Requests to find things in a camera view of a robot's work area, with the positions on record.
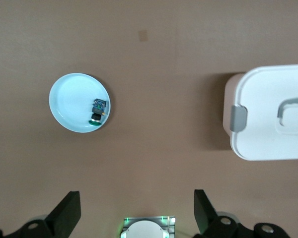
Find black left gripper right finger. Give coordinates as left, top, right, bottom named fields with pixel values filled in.
left=192, top=189, right=292, bottom=238

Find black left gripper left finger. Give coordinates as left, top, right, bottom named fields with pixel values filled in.
left=0, top=190, right=81, bottom=238

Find white lunch box grey clips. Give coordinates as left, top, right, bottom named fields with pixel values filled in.
left=223, top=63, right=298, bottom=162

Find green push-button switch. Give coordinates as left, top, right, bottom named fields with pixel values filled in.
left=88, top=98, right=108, bottom=126

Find light blue round plate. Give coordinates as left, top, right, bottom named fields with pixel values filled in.
left=49, top=72, right=116, bottom=133

